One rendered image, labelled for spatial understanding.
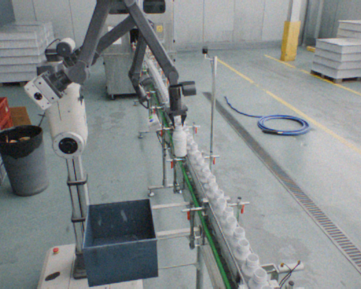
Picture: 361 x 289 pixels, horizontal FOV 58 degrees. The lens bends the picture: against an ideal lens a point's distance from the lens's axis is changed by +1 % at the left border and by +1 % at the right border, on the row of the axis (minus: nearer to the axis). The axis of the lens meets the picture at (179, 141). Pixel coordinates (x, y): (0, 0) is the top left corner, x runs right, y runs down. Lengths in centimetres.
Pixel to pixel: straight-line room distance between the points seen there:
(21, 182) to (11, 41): 492
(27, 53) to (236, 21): 731
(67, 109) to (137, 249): 75
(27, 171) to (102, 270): 219
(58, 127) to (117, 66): 468
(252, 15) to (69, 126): 1132
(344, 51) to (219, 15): 546
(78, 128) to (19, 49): 645
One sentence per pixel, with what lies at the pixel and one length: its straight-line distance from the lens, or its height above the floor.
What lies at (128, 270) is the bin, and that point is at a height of 79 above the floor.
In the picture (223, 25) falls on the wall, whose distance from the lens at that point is 1236.
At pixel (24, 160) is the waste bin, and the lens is 352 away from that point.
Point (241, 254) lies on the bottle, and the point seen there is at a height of 113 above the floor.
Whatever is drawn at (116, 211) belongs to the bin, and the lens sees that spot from 172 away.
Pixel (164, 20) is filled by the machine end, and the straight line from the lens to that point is 631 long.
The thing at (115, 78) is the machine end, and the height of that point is 44.
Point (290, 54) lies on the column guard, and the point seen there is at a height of 21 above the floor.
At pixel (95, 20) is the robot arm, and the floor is 180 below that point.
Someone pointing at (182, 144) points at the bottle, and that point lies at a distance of 157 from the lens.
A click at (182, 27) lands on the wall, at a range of 1200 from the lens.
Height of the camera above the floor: 190
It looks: 25 degrees down
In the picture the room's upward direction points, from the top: 1 degrees counter-clockwise
